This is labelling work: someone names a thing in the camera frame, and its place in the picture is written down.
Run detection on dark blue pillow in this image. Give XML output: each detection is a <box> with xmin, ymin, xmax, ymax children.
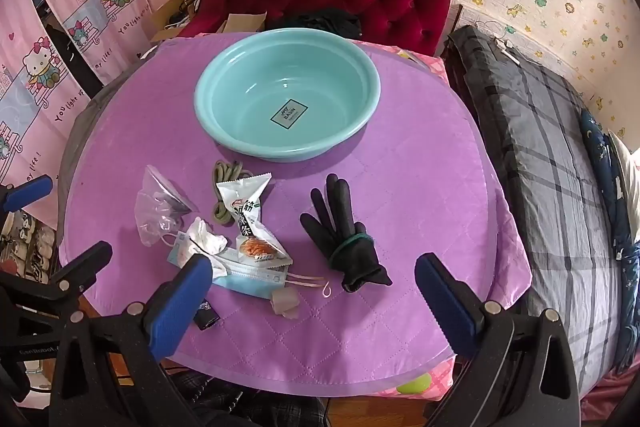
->
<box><xmin>607</xmin><ymin>129</ymin><xmax>640</xmax><ymax>243</ymax></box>

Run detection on shoe rack with shoes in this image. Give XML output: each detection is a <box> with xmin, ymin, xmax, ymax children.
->
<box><xmin>0</xmin><ymin>212</ymin><xmax>58</xmax><ymax>285</ymax></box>

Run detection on small black tube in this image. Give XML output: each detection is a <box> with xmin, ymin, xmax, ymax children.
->
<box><xmin>192</xmin><ymin>299</ymin><xmax>222</xmax><ymax>331</ymax></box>

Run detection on grey plaid bedding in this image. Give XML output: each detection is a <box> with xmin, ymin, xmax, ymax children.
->
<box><xmin>442</xmin><ymin>24</ymin><xmax>640</xmax><ymax>413</ymax></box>

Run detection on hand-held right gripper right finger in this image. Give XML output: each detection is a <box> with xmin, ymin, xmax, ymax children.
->
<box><xmin>415</xmin><ymin>253</ymin><xmax>583</xmax><ymax>427</ymax></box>

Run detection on dark plaid pants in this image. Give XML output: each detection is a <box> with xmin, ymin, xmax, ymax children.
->
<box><xmin>165</xmin><ymin>364</ymin><xmax>328</xmax><ymax>427</ymax></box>

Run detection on green ball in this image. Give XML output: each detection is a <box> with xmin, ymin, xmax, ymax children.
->
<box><xmin>396</xmin><ymin>374</ymin><xmax>432</xmax><ymax>395</ymax></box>

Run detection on teal plastic basin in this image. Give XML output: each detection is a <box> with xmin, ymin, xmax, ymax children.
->
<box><xmin>194</xmin><ymin>32</ymin><xmax>382</xmax><ymax>164</ymax></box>

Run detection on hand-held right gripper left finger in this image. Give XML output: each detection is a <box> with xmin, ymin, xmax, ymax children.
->
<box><xmin>48</xmin><ymin>253</ymin><xmax>216</xmax><ymax>427</ymax></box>

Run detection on white tissue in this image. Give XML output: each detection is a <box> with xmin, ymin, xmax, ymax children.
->
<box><xmin>186</xmin><ymin>217</ymin><xmax>228</xmax><ymax>258</ymax></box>

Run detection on white snack packet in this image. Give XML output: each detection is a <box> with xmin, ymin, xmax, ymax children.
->
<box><xmin>216</xmin><ymin>172</ymin><xmax>293</xmax><ymax>264</ymax></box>

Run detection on white charger cable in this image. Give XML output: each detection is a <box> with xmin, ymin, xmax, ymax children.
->
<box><xmin>475</xmin><ymin>24</ymin><xmax>521</xmax><ymax>62</ymax></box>

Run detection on green hair tie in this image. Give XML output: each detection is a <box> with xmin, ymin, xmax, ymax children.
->
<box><xmin>327</xmin><ymin>232</ymin><xmax>373</xmax><ymax>265</ymax></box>

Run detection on black cloth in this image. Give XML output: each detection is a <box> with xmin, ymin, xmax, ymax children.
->
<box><xmin>265</xmin><ymin>8</ymin><xmax>362</xmax><ymax>42</ymax></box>

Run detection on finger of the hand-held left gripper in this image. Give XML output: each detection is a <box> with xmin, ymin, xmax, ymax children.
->
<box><xmin>0</xmin><ymin>241</ymin><xmax>114</xmax><ymax>305</ymax></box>
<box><xmin>0</xmin><ymin>174</ymin><xmax>54</xmax><ymax>215</ymax></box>

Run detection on olive green cord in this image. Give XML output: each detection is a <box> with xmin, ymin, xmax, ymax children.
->
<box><xmin>211</xmin><ymin>160</ymin><xmax>256</xmax><ymax>228</ymax></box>

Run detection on purple quilted mat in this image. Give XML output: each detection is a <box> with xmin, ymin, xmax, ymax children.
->
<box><xmin>59</xmin><ymin>32</ymin><xmax>532</xmax><ymax>395</ymax></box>

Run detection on clear plastic bag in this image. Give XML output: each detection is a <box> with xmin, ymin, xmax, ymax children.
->
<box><xmin>135</xmin><ymin>164</ymin><xmax>199</xmax><ymax>248</ymax></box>

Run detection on open cardboard box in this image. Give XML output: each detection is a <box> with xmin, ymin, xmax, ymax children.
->
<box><xmin>150</xmin><ymin>0</ymin><xmax>206</xmax><ymax>45</ymax></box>
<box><xmin>222</xmin><ymin>12</ymin><xmax>268</xmax><ymax>35</ymax></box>

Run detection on black glove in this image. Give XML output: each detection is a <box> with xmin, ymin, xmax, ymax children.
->
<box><xmin>300</xmin><ymin>173</ymin><xmax>393</xmax><ymax>294</ymax></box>

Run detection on navy star print pillow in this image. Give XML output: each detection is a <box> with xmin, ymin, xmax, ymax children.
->
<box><xmin>580</xmin><ymin>109</ymin><xmax>640</xmax><ymax>293</ymax></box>

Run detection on pink printed tablecloth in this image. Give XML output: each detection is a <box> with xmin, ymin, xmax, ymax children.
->
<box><xmin>375</xmin><ymin>44</ymin><xmax>458</xmax><ymax>403</ymax></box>

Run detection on blue face mask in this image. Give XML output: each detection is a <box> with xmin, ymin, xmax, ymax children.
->
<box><xmin>166</xmin><ymin>231</ymin><xmax>333</xmax><ymax>300</ymax></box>

